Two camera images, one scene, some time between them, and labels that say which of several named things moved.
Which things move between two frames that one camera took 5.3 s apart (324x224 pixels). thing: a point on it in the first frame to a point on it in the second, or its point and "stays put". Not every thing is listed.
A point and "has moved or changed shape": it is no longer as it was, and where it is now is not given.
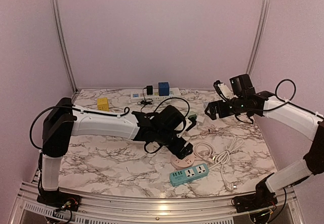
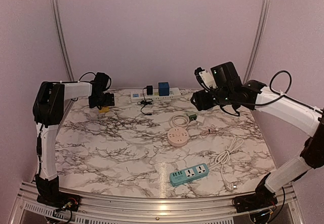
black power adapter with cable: x=149 y=90 stays put
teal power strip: x=184 y=175 stays put
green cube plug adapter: x=193 y=118 stays put
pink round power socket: x=185 y=162 has moved or changed shape
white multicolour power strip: x=143 y=96 stays put
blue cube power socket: x=163 y=88 stays put
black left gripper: x=184 y=152 to x=109 y=101
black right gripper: x=211 y=106 to x=200 y=100
